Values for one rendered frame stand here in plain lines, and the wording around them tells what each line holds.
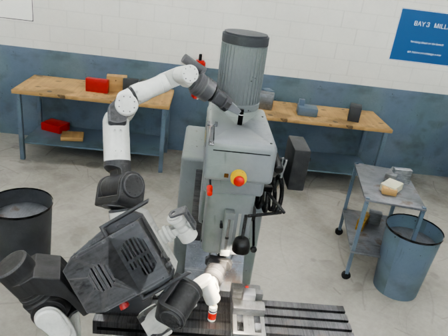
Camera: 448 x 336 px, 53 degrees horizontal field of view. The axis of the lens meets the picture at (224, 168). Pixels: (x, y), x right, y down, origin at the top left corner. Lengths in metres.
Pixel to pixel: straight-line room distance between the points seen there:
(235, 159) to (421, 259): 2.70
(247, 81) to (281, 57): 4.16
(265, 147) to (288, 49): 4.50
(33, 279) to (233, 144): 0.79
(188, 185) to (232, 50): 0.78
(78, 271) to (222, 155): 0.62
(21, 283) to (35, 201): 2.48
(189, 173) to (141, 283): 1.01
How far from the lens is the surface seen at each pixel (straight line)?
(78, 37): 6.21
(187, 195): 2.36
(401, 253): 4.05
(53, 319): 1.62
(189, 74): 1.64
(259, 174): 1.66
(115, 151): 1.54
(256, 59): 1.92
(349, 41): 6.24
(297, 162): 2.13
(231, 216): 1.84
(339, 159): 6.32
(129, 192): 1.48
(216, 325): 2.25
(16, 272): 1.54
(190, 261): 2.51
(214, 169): 1.64
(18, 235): 3.68
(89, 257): 1.44
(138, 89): 1.61
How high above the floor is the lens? 2.46
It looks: 24 degrees down
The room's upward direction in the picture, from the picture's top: 7 degrees clockwise
